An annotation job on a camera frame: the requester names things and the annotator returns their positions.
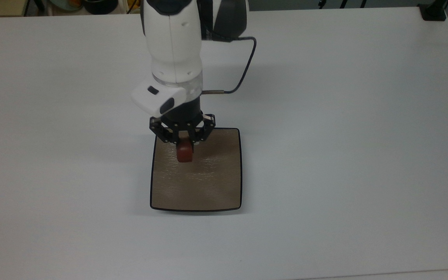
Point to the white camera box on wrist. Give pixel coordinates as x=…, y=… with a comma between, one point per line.
x=158, y=97

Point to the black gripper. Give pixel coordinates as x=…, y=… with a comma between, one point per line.
x=183, y=111

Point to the square brown ceramic plate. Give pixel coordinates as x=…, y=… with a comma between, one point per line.
x=204, y=182

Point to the black round bowl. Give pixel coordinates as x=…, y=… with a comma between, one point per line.
x=99, y=6

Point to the small round reddish-brown food item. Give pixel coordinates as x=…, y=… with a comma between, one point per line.
x=184, y=152

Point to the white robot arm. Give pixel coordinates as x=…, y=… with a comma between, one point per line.
x=175, y=39

